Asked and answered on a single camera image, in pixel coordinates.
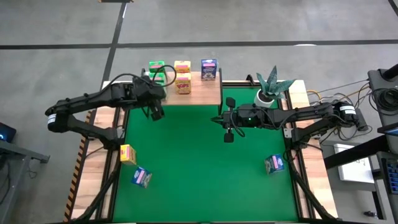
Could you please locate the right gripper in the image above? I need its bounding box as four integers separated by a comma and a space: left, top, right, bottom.
211, 97, 261, 143

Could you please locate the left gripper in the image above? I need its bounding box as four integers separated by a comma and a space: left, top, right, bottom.
132, 75, 168, 122

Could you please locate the green Apple Jacks cereal box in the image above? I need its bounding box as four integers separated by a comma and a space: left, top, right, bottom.
149, 72, 167, 86
149, 60, 166, 73

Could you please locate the yellow Corn Pops cereal box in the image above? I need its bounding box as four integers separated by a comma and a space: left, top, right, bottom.
174, 72, 193, 95
119, 144, 137, 167
174, 60, 192, 74

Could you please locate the blue cereal box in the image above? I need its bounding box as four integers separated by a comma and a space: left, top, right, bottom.
131, 166, 153, 189
200, 58, 218, 82
264, 154, 285, 175

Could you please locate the snake plant in white pot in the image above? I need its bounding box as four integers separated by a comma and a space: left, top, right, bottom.
254, 65, 297, 110

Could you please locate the green felt mat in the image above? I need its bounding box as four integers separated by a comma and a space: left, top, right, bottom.
112, 86, 299, 223

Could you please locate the yellow black hazard tape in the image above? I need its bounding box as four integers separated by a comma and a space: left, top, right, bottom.
63, 110, 94, 222

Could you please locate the black stand beam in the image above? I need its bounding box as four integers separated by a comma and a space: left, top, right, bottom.
323, 134, 391, 170

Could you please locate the black power adapter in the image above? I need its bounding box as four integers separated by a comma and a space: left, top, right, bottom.
354, 111, 369, 131

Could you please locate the white board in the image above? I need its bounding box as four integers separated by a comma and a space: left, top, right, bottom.
333, 142, 376, 184

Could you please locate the grey metal desk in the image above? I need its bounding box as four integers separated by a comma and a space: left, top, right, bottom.
0, 139, 50, 224

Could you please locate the black device with blue light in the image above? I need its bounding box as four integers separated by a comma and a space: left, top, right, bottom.
0, 122, 17, 143

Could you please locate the grey equipment cart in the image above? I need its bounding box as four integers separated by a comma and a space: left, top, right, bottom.
366, 63, 398, 224

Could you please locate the tablet with blue screen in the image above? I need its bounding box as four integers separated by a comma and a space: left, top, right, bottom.
377, 121, 398, 137

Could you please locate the keyboard with coloured keys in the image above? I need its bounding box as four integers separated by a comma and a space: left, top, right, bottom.
385, 157, 398, 195

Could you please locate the wooden shelf with black frame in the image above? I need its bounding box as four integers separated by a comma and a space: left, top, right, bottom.
137, 67, 224, 118

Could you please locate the black aluminium table frame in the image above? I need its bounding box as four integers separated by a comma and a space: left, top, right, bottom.
73, 74, 340, 224

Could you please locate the yellow cable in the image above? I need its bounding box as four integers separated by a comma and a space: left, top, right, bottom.
307, 85, 371, 125

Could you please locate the grey cable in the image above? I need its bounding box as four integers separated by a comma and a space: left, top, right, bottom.
306, 79, 371, 96

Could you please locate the coiled black cable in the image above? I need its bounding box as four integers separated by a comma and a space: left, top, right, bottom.
369, 88, 398, 118

